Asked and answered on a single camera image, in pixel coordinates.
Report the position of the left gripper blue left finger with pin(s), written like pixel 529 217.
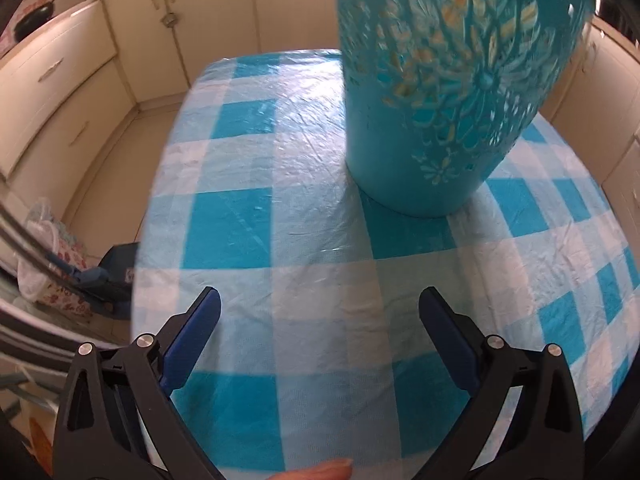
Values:
pixel 183 337

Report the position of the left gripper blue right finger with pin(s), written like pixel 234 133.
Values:
pixel 455 336

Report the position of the person hand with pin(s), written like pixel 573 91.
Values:
pixel 340 469

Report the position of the blue dustpan with brush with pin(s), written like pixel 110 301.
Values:
pixel 106 287

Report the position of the blue checkered plastic tablecloth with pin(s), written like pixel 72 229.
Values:
pixel 319 352

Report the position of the teal perforated plastic basket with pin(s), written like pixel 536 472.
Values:
pixel 438 91

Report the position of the black wok pan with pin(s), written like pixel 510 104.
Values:
pixel 33 20

